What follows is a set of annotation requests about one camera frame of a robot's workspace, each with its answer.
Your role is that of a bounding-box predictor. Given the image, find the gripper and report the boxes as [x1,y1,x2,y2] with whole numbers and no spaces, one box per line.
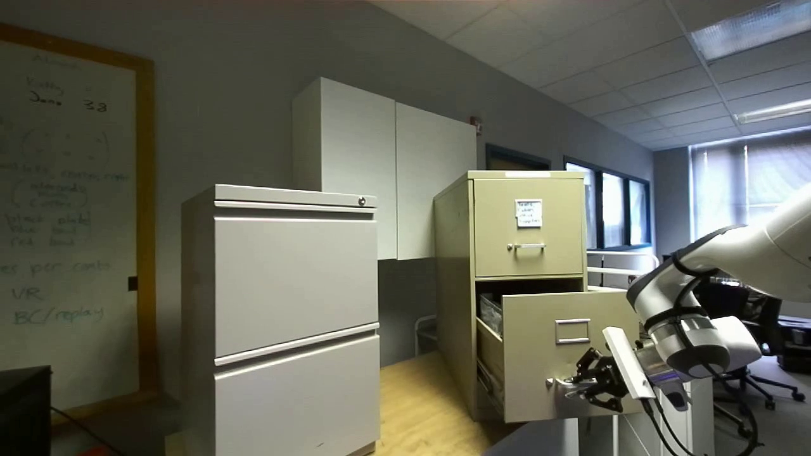
[574,347,630,414]

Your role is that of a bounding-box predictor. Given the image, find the beige drawer with label holder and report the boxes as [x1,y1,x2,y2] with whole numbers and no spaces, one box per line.
[476,289,642,424]

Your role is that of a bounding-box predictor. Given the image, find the hanging file folders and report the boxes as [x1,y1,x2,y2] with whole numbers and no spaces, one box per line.
[479,294,505,337]

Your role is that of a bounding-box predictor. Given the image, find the beige drawer with paper note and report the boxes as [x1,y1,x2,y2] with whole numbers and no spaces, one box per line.
[473,177,585,278]

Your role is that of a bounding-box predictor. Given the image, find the beige file cabinet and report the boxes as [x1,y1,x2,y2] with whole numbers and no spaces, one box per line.
[434,170,642,424]

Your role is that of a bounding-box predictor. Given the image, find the large grey drawer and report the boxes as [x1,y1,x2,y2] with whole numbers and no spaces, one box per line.
[214,217,380,360]
[214,334,381,456]

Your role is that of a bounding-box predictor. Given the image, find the thin grey drawer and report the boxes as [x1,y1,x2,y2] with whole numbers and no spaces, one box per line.
[214,199,379,217]

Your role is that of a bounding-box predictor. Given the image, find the grey file cabinet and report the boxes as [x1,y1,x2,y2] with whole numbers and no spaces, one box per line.
[181,184,381,456]

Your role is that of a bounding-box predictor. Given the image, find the black office chair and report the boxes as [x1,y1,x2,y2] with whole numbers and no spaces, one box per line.
[696,279,807,411]

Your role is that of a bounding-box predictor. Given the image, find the row of dark-framed windows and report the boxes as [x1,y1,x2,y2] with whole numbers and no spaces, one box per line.
[563,156,653,251]

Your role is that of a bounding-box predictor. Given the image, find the white paper note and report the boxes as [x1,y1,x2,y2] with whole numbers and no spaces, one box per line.
[515,199,544,228]

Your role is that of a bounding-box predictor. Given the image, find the window with blinds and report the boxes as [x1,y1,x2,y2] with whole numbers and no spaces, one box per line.
[689,129,811,243]

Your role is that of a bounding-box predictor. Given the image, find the ceiling light panel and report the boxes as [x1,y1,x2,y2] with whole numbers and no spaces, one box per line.
[689,0,811,62]
[734,99,811,125]

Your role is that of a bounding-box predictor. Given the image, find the black box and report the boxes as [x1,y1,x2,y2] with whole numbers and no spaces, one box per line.
[0,365,53,456]

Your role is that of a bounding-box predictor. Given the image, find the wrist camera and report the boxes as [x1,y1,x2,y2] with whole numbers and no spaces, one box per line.
[602,327,657,400]

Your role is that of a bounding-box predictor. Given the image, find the white wall cabinet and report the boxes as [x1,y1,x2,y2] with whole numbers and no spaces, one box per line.
[292,77,478,261]

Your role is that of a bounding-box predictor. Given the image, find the black cable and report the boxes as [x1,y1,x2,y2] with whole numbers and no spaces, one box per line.
[51,405,124,456]

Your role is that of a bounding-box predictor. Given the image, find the whiteboard with wooden frame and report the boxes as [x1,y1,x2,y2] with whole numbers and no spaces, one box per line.
[0,24,159,433]

